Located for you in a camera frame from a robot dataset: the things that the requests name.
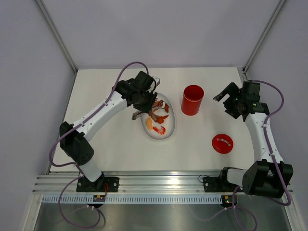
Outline metal tongs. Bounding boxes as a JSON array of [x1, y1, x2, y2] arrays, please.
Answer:
[[131, 99, 165, 120]]

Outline left aluminium frame post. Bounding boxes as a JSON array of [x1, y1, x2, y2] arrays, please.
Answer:
[[34, 0, 77, 74]]

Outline brown meat slice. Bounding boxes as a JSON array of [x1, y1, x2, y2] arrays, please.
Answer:
[[150, 113, 160, 122]]

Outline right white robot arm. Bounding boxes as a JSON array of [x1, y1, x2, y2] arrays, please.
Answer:
[[213, 80, 294, 206]]

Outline red shrimp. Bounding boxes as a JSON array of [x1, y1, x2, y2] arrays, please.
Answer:
[[153, 126, 166, 135]]

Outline aluminium frame post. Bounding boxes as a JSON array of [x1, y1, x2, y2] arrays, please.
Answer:
[[34, 0, 77, 74], [243, 0, 288, 74]]

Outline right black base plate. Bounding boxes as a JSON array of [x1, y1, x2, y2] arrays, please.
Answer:
[[202, 177, 237, 193]]

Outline red cylindrical container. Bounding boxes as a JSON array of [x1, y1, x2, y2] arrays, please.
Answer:
[[181, 85, 204, 116]]

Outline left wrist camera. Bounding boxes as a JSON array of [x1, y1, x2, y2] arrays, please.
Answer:
[[153, 77, 160, 86]]

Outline right aluminium frame post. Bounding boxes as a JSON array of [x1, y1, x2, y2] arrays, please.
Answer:
[[243, 0, 288, 74]]

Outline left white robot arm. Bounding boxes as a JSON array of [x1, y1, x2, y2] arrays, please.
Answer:
[[60, 71, 160, 192]]

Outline brown fried shrimp piece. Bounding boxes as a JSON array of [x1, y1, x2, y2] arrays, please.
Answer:
[[161, 102, 169, 113]]

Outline red carrot fan slice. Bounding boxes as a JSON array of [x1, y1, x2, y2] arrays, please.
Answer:
[[156, 115, 169, 124]]

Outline aluminium mounting rail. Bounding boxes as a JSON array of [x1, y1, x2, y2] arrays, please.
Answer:
[[32, 169, 294, 195]]

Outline red round lid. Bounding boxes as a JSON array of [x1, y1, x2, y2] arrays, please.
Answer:
[[212, 133, 234, 154]]

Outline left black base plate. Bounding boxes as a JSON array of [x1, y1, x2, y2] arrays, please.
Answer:
[[76, 177, 119, 193]]

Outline white slotted cable duct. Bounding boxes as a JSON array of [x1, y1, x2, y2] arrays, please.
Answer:
[[42, 194, 233, 205]]

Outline white oval plate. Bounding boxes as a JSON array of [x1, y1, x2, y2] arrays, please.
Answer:
[[140, 93, 176, 141]]

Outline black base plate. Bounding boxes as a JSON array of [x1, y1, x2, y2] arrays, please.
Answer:
[[76, 177, 119, 193], [202, 177, 237, 193]]

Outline pale orange salmon piece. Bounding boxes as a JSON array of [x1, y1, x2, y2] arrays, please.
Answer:
[[146, 117, 154, 130]]

